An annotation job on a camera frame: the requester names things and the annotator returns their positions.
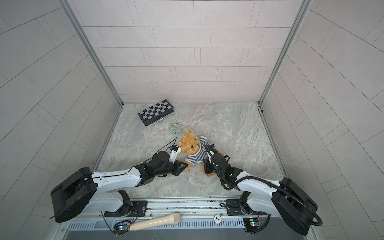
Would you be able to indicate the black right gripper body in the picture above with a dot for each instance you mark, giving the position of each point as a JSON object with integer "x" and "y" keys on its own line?
{"x": 210, "y": 168}

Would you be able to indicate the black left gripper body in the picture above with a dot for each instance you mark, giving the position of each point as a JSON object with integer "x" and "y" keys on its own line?
{"x": 168, "y": 168}

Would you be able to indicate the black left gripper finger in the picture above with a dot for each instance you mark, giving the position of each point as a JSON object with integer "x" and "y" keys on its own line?
{"x": 179, "y": 168}
{"x": 180, "y": 164}

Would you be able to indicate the blue white striped sweater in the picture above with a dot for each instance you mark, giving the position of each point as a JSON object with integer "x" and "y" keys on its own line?
{"x": 197, "y": 151}

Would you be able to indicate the brown teddy bear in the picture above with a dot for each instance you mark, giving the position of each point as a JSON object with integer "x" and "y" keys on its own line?
{"x": 188, "y": 138}

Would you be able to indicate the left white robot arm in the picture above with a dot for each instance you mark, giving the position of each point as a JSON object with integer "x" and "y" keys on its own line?
{"x": 86, "y": 191}

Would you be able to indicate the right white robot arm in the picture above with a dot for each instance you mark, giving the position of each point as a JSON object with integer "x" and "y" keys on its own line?
{"x": 283, "y": 199}

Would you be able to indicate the green brick pattern plastic bag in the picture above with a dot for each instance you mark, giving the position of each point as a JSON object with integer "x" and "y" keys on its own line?
{"x": 175, "y": 128}

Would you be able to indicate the folded black chess board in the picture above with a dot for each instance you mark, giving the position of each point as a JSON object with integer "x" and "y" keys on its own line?
{"x": 155, "y": 112}

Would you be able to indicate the right circuit board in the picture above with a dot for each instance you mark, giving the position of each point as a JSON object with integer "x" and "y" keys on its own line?
{"x": 251, "y": 225}

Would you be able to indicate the left green circuit board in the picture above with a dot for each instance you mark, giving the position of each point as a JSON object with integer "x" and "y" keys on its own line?
{"x": 121, "y": 228}

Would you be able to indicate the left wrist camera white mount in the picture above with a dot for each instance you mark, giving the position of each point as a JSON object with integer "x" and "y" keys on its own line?
{"x": 175, "y": 150}

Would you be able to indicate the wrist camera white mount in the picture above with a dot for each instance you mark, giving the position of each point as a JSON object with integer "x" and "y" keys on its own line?
{"x": 211, "y": 151}
{"x": 175, "y": 150}

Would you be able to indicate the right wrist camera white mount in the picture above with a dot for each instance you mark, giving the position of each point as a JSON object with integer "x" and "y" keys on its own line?
{"x": 211, "y": 151}

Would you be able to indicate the beige wooden handle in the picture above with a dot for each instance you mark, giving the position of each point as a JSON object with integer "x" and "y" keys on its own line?
{"x": 172, "y": 219}

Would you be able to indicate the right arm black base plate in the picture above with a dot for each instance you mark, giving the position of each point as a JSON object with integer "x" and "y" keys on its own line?
{"x": 233, "y": 208}

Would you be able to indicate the aluminium mounting rail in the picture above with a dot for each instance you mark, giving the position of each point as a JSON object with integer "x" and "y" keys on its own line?
{"x": 156, "y": 207}

